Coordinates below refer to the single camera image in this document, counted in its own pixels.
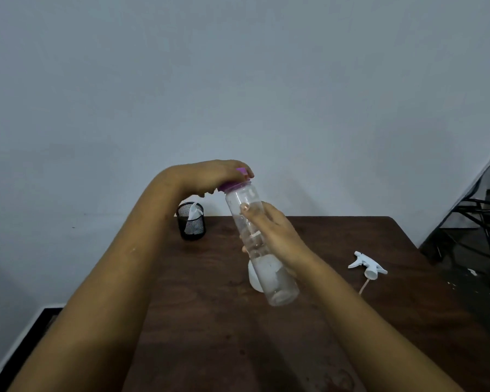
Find person's left hand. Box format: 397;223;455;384
160;159;255;199

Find person's right hand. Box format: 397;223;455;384
240;202;317;279

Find purple bottle cap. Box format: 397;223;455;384
218;167;252;195

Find clear plastic bottle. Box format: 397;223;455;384
225;181;300;308

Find person's left forearm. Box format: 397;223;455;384
7;165;188;392

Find person's right forearm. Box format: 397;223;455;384
293;254;465;392

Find black mesh pen cup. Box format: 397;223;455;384
176;202;207;241

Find white plastic container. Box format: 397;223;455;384
247;260;265;293

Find white spray trigger head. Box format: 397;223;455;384
347;251;389;297

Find black metal chair frame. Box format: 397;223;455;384
435;177;490;259

